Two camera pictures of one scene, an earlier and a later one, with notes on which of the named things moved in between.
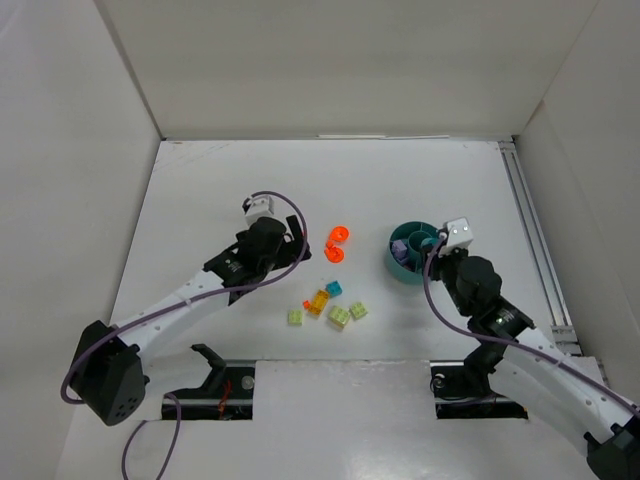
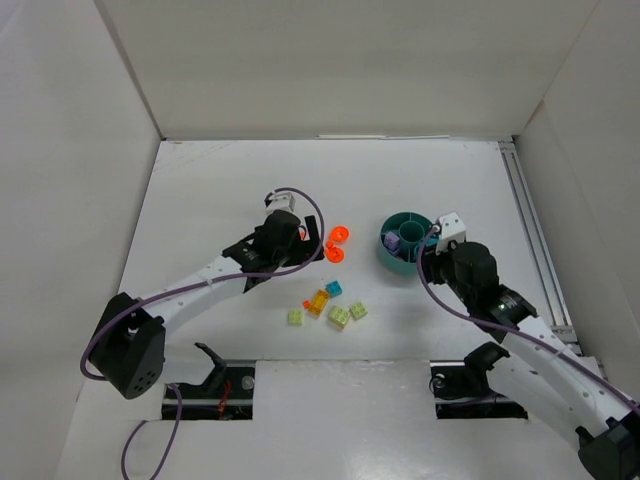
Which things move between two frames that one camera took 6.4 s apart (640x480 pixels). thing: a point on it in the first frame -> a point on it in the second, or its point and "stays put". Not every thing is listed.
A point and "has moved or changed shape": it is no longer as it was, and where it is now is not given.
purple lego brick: x=399 y=249 -> x=391 y=241
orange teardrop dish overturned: x=334 y=254 stays put
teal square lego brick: x=334 y=288 stays put
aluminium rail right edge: x=565 y=337 stays put
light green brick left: x=295 y=317 stays put
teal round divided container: x=412 y=233 has moved or changed shape
